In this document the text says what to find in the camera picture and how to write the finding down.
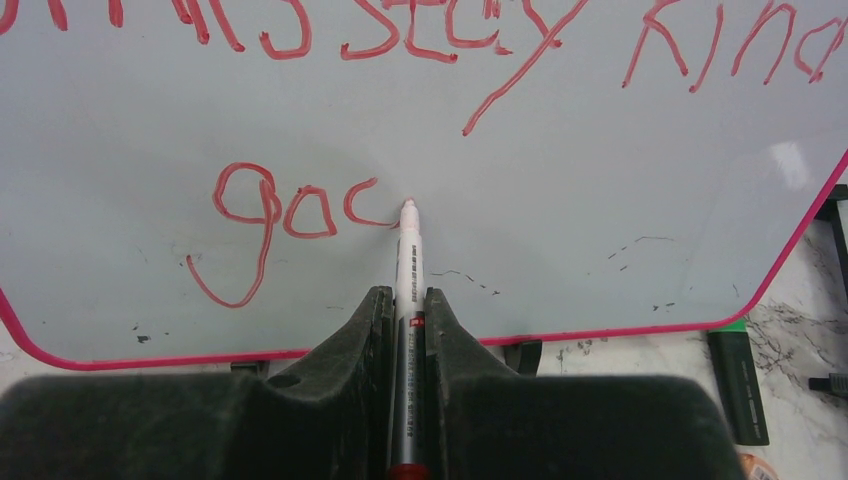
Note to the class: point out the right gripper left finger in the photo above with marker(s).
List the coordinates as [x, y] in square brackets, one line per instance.
[324, 417]

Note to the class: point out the red white marker pen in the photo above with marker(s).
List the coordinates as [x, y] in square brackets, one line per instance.
[407, 455]

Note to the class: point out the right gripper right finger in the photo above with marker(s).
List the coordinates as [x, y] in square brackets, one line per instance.
[486, 421]

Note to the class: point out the green capped black marker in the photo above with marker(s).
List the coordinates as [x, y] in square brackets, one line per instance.
[737, 382]

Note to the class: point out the pink framed whiteboard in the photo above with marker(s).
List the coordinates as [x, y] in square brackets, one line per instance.
[187, 182]

